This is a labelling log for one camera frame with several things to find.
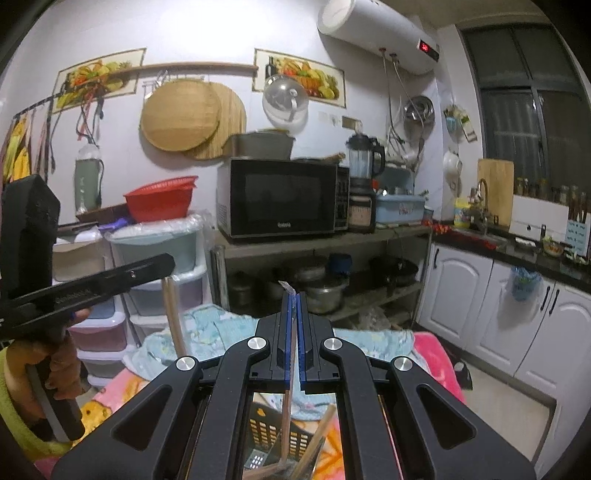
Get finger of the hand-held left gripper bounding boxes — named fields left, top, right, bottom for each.
left=0, top=295, right=122, bottom=343
left=7, top=253, right=177, bottom=315

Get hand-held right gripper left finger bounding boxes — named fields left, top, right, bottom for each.
left=51, top=291, right=296, bottom=480

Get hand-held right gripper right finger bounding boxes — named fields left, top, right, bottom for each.
left=298, top=291, right=539, bottom=480

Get bare wooden chopstick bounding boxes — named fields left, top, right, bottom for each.
left=295, top=405, right=337, bottom=469
left=163, top=277, right=188, bottom=361

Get plastic-wrapped chopstick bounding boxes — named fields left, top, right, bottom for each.
left=278, top=280, right=296, bottom=464

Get green perforated utensil basket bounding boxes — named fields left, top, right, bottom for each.
left=242, top=401, right=345, bottom=480

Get person's left hand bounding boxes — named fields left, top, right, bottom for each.
left=9, top=309, right=93, bottom=421

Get pastel plastic drawer tower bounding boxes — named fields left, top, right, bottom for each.
left=51, top=235, right=130, bottom=388
left=105, top=215, right=208, bottom=352

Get steel cooking pot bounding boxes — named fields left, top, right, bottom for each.
left=300, top=276, right=349, bottom=315

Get dark flat tray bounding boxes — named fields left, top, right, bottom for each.
left=58, top=205, right=130, bottom=232

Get light blue crumpled cloth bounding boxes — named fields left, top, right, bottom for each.
left=124, top=305, right=416, bottom=416

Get red plastic colander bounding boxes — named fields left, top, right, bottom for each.
left=123, top=175, right=199, bottom=223

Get green hanging water bottle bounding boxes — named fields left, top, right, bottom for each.
left=74, top=143, right=103, bottom=215

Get dark blue pot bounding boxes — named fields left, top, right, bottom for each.
left=328, top=253, right=354, bottom=278

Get yellow hanging cloth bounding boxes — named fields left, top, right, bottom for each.
left=0, top=111, right=33, bottom=183

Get pink printed blanket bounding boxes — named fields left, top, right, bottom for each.
left=28, top=332, right=467, bottom=480

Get black wok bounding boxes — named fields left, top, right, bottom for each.
left=369, top=256, right=419, bottom=289

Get metal shelf rack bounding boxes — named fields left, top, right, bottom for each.
left=210, top=224, right=435, bottom=333

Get black microwave oven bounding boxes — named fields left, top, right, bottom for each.
left=216, top=157, right=351, bottom=241

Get light blue dish box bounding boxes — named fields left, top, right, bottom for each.
left=375, top=191, right=428, bottom=227

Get black blender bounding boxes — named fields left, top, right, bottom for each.
left=346, top=133, right=386, bottom=234

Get round bamboo tray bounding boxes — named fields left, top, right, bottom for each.
left=140, top=78, right=221, bottom=152

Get white kitchen cabinets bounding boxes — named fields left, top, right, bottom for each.
left=416, top=242, right=591, bottom=416

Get grey metal baking pan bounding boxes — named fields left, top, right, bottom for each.
left=228, top=131, right=296, bottom=161

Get round wooden board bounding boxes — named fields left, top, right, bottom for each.
left=185, top=82, right=247, bottom=161

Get yellow dish soap bottle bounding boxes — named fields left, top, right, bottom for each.
left=453, top=198, right=472, bottom=229

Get long wooden rod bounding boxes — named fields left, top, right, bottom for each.
left=111, top=61, right=259, bottom=75

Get black countertop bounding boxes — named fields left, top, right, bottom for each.
left=427, top=222, right=591, bottom=282

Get white hanging bowl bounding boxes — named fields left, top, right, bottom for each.
left=443, top=148, right=463, bottom=195

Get metal sink faucet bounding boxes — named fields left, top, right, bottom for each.
left=475, top=178, right=497, bottom=236

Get glass pot lid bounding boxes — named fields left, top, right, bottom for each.
left=262, top=74, right=309, bottom=129

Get blue hanging plastic bag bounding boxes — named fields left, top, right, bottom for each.
left=505, top=265, right=542, bottom=303

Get rectangular wooden cutting board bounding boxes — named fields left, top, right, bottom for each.
left=477, top=158, right=515, bottom=227

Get hanging steel bowl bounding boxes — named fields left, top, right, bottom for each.
left=404, top=95, right=435, bottom=132

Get white countertop box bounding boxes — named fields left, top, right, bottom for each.
left=509, top=194, right=570, bottom=243

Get hanging paper packets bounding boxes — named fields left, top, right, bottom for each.
left=443, top=105, right=478, bottom=144

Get row of spice jars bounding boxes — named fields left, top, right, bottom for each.
left=515, top=178, right=589, bottom=220

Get blue perforated holder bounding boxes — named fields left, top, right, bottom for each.
left=566, top=219, right=591, bottom=257

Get white water heater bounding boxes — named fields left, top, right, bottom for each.
left=318, top=0, right=441, bottom=77

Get dark framed window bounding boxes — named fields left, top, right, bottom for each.
left=462, top=23, right=591, bottom=195

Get red hanging cords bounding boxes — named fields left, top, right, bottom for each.
left=76, top=92, right=105, bottom=139

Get fruit wall poster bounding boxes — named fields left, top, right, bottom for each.
left=51, top=47, right=147, bottom=114
left=253, top=48, right=346, bottom=109

